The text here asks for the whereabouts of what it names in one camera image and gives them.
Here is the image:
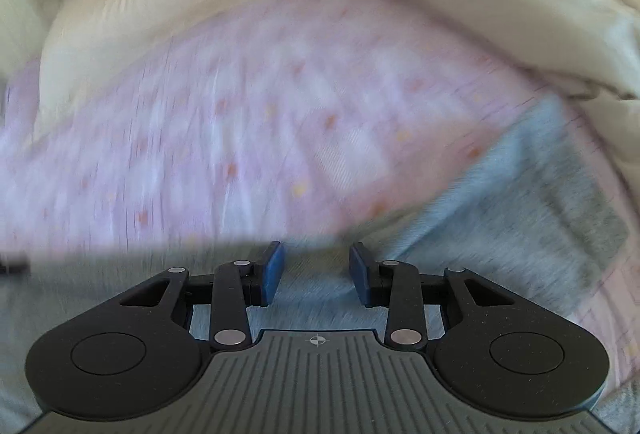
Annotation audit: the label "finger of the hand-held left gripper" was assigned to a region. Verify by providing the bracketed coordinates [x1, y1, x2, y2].
[0, 257, 31, 275]

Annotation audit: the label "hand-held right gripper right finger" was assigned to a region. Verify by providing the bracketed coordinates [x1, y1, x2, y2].
[349, 241, 518, 351]

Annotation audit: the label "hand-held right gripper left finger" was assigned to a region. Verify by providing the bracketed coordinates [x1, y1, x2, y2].
[120, 241, 287, 351]

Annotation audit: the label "grey pants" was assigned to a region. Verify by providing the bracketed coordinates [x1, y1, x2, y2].
[0, 95, 640, 434]

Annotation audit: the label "pink patterned bed sheet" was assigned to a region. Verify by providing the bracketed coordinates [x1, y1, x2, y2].
[0, 0, 640, 395]

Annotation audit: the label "cream pillow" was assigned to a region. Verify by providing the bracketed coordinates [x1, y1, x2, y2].
[32, 0, 333, 137]

